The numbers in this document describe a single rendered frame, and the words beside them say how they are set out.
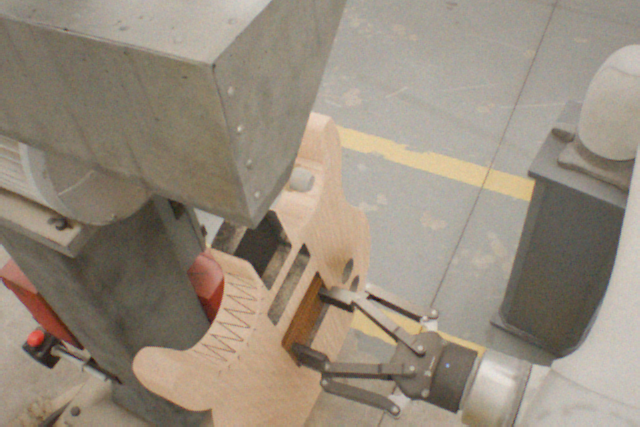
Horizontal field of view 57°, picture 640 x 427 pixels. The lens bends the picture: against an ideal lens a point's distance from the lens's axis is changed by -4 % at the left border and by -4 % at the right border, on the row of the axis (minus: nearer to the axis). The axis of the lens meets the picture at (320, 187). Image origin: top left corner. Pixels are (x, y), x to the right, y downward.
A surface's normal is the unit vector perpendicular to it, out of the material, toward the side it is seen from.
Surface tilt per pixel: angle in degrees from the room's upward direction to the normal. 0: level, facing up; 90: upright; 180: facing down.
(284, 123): 90
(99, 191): 93
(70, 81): 90
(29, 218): 0
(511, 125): 0
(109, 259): 90
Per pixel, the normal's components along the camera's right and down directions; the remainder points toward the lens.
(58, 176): 0.57, 0.50
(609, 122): -0.63, 0.60
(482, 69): -0.09, -0.66
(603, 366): -0.36, -0.70
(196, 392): 0.89, 0.26
